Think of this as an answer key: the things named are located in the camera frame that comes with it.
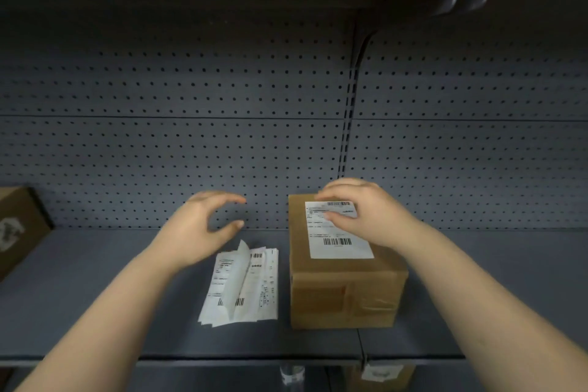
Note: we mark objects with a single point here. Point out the person's right hand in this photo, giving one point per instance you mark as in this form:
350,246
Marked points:
381,217

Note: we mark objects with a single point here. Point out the cardboard box with red print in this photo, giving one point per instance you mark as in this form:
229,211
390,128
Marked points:
330,304

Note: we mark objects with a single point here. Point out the person's left forearm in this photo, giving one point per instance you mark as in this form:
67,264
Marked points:
101,323

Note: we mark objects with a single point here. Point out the clear plastic water bottle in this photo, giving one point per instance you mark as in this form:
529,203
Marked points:
292,380

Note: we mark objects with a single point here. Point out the white shipping label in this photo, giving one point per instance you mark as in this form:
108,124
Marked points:
321,251

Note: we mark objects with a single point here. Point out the stack of white label sheets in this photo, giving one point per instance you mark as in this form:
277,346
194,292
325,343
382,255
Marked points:
266,286

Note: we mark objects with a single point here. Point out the grey pegboard back panel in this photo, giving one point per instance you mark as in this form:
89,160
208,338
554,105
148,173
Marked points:
138,153

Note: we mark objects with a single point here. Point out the person's right forearm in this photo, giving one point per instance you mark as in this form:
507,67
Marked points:
496,313

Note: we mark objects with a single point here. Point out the brown cardboard box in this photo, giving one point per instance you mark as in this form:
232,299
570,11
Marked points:
353,382

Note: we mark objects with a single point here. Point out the person's left hand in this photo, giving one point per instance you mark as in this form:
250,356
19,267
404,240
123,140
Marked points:
188,231

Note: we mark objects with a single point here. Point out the slotted grey upright post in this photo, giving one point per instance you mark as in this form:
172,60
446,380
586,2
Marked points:
349,130

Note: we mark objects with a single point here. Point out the white label backing paper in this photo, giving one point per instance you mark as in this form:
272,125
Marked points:
239,277

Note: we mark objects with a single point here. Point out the cardboard box with white logo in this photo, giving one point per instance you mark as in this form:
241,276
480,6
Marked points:
23,221

